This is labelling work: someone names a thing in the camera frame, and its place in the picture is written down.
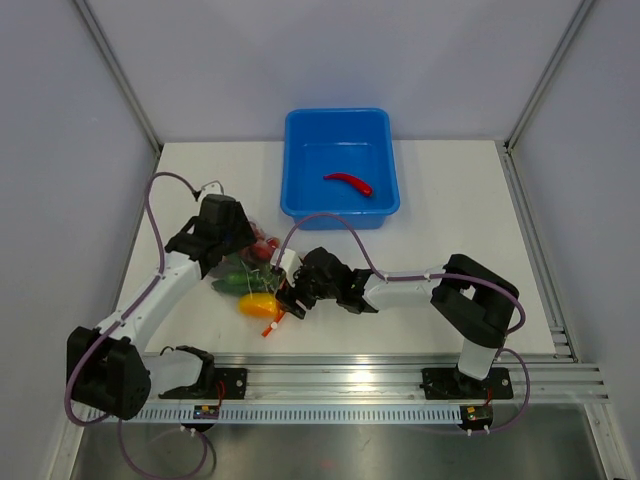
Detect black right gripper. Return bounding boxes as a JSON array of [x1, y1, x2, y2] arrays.
[[277, 263, 340, 319]]

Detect yellow fake bell pepper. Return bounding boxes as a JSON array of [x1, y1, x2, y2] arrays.
[[237, 293, 279, 318]]

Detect clear zip top bag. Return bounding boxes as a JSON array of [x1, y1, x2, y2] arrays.
[[209, 218, 285, 338]]

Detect red yellow fake grapes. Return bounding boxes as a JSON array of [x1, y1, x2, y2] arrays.
[[247, 223, 281, 263]]

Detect green fake cucumber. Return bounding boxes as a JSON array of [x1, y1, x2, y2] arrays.
[[211, 271, 270, 297]]

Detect red fake chili pepper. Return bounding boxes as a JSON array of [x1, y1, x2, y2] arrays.
[[323, 172, 374, 198]]

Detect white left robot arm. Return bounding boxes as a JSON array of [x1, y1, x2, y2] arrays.
[[64, 194, 256, 426]]

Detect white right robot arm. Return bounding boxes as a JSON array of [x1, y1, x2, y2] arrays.
[[270, 247, 526, 396]]

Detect blue plastic bin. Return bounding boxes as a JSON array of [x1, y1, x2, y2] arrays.
[[280, 108, 401, 230]]

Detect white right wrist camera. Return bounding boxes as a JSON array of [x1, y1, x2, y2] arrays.
[[270, 248, 301, 276]]

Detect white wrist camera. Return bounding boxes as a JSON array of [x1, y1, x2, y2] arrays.
[[193, 180, 225, 202], [270, 248, 301, 276]]

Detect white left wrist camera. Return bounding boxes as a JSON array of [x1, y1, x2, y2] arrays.
[[193, 180, 225, 202]]

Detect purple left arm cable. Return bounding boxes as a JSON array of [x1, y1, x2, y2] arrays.
[[65, 172, 211, 476]]

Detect white slotted cable duct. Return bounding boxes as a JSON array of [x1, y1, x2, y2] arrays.
[[89, 403, 464, 425]]

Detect left aluminium frame post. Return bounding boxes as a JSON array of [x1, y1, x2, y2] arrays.
[[71, 0, 164, 160]]

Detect aluminium frame post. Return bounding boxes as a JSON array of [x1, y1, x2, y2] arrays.
[[71, 0, 164, 160], [503, 0, 599, 154]]

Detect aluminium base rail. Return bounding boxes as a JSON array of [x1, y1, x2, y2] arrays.
[[69, 353, 611, 405]]

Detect right aluminium frame post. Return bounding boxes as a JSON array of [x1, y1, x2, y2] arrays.
[[503, 0, 599, 154]]

